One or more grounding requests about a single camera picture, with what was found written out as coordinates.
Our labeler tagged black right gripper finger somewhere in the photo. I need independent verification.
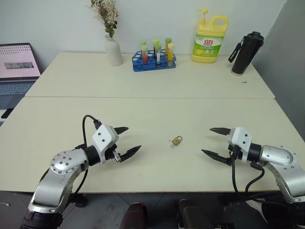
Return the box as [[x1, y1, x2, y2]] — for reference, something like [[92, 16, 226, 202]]
[[209, 127, 232, 137], [201, 149, 232, 166]]

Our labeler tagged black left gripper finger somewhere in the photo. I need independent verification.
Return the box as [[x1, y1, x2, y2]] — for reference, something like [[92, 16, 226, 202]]
[[114, 126, 130, 135], [119, 145, 142, 163]]

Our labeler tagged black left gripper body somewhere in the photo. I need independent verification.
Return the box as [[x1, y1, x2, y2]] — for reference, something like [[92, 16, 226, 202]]
[[104, 127, 122, 163]]

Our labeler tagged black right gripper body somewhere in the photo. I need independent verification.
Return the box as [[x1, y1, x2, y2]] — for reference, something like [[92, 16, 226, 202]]
[[227, 140, 242, 166]]

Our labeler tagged black table caster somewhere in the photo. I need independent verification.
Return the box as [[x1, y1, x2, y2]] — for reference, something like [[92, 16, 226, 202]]
[[75, 194, 87, 208]]

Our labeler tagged dark rounded shape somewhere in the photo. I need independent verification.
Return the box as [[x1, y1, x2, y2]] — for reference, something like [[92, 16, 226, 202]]
[[124, 202, 149, 229], [178, 198, 216, 229]]

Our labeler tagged blue test tube rack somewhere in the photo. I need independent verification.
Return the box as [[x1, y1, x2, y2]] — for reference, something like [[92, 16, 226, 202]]
[[131, 49, 178, 73]]

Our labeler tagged green-capped tube red liquid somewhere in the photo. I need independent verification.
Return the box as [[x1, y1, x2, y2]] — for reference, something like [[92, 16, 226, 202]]
[[141, 45, 149, 64]]

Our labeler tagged white ceramic vase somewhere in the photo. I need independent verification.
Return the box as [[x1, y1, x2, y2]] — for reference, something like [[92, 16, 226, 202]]
[[104, 34, 123, 67]]

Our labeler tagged green-capped tube white label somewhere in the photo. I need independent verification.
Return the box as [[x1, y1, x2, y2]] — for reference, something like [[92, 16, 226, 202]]
[[154, 43, 163, 69]]

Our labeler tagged green-capped empty tube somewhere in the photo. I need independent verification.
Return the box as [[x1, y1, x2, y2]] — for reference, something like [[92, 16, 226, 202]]
[[139, 39, 147, 57]]

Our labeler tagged cream-capped tube yellow liquid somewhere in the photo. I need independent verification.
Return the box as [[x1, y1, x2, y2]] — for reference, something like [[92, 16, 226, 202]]
[[167, 42, 176, 68]]

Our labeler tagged yellow detergent pump bottle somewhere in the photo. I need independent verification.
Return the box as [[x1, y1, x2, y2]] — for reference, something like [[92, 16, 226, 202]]
[[191, 8, 229, 64]]

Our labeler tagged green-capped tube orange liquid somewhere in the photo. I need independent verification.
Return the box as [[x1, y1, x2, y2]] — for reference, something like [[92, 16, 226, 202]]
[[164, 37, 173, 55]]

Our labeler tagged dried flower bunch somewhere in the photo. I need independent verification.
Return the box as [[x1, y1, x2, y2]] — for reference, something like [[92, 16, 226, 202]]
[[86, 0, 119, 38]]

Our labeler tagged open grey laptop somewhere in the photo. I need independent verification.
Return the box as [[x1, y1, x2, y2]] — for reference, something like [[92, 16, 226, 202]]
[[0, 42, 41, 110]]

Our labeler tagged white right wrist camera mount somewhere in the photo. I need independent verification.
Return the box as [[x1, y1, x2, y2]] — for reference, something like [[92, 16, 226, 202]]
[[229, 126, 253, 164]]

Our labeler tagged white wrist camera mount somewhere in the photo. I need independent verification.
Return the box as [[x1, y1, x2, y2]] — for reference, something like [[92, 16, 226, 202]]
[[91, 124, 119, 165], [229, 126, 253, 164]]

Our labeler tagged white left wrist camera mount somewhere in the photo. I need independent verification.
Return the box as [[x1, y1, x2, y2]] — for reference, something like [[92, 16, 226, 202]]
[[91, 124, 119, 165]]

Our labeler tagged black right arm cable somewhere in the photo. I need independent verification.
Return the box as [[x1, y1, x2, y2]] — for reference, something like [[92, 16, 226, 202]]
[[231, 157, 286, 200]]

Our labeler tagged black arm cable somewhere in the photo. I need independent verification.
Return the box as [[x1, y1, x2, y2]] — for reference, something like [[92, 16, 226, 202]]
[[231, 157, 286, 200], [71, 114, 102, 199]]

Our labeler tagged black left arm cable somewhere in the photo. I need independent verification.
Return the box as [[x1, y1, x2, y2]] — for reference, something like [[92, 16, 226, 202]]
[[71, 114, 102, 199]]

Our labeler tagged black thermos bottle with strap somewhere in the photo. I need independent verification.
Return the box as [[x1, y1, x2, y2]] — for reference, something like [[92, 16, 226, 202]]
[[228, 31, 265, 77]]

